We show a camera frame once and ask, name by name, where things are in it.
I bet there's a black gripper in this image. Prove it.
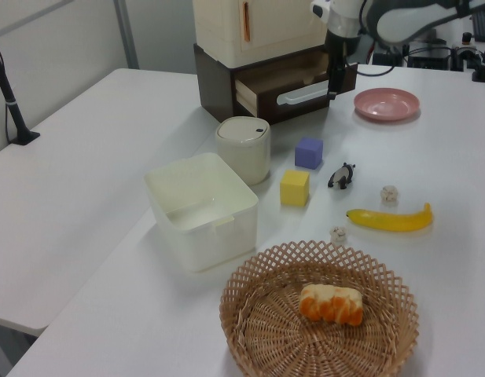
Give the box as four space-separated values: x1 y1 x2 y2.
324 30 360 101

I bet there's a brown drawer with white handle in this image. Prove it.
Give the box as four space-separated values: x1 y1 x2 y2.
234 50 360 126

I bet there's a pink plate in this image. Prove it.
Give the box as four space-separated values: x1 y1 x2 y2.
353 87 421 122

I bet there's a cream plastic cabinet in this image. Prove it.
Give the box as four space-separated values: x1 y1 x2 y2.
191 0 332 68

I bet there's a purple foam cube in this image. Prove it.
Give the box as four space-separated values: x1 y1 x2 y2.
294 136 325 170

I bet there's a black equipment box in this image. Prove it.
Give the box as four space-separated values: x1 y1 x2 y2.
406 46 452 71

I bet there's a panda figurine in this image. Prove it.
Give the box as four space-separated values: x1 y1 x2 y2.
327 161 359 192

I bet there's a yellow foam cube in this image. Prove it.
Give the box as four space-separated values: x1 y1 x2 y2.
280 169 310 207

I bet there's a cream lidded trash can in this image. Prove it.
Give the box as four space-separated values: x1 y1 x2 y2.
215 115 273 186

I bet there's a crumpled paper ball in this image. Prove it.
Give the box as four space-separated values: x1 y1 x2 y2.
329 224 348 244
380 183 400 206

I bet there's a black clamp stand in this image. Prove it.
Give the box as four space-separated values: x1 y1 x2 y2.
471 35 485 83

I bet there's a yellow banana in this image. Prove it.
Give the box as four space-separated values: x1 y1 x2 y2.
346 202 434 233

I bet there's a black keyboard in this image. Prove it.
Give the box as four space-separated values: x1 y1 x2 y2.
471 11 485 38

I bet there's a cream plastic storage box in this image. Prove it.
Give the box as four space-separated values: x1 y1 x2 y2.
143 152 260 273

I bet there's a bread piece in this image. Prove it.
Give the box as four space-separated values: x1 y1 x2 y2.
299 283 363 327

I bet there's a woven wicker basket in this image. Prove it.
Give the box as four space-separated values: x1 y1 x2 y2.
219 240 419 377

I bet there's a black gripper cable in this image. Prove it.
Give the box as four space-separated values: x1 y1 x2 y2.
355 42 399 78

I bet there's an orange cabinet door handle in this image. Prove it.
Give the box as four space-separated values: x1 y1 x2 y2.
241 1 252 42

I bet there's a brown drawer cabinet frame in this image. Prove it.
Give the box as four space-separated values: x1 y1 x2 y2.
193 41 329 121

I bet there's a black camera stand pole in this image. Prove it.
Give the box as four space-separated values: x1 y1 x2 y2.
0 31 42 147

